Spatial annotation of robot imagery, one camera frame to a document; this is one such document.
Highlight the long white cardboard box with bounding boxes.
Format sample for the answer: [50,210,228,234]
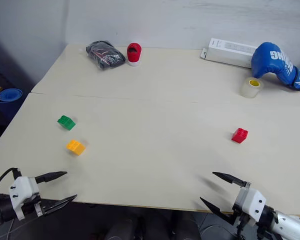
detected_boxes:
[199,37,260,69]

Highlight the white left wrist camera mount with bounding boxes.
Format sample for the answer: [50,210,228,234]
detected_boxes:
[9,175,41,221]

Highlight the red baby shoe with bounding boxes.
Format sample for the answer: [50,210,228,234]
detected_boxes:
[126,42,143,68]

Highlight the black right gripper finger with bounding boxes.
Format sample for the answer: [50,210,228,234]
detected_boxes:
[212,171,252,189]
[199,196,238,226]

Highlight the clear tape roll yellow core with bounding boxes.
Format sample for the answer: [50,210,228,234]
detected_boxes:
[240,77,265,99]

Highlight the blue boxing glove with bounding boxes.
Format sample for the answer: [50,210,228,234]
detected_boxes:
[250,41,300,92]

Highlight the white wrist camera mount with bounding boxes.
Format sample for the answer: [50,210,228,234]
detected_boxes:
[231,186,267,224]
[9,175,41,221]

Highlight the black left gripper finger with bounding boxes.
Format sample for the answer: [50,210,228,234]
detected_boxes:
[40,194,78,217]
[34,171,68,185]

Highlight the red toy brick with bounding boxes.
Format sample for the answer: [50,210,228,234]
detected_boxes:
[231,127,250,144]

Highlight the yellow toy brick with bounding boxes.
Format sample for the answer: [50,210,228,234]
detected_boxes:
[65,139,87,157]

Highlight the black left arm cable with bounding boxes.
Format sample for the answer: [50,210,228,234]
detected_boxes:
[0,167,22,196]

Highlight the dark rounded shape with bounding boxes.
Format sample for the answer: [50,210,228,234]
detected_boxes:
[103,217,141,240]
[199,219,239,240]

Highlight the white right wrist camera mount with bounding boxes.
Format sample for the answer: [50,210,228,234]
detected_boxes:
[231,186,267,224]

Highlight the green toy brick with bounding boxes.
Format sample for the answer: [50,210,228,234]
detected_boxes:
[56,114,77,131]

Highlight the black items in plastic bag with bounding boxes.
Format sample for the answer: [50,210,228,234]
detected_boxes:
[85,40,127,72]

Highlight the blue bucket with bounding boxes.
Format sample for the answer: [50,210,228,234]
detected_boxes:
[0,88,24,121]

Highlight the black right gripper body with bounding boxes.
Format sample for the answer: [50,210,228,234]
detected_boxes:
[230,202,253,229]

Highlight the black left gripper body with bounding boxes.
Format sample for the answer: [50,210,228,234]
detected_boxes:
[20,195,45,217]

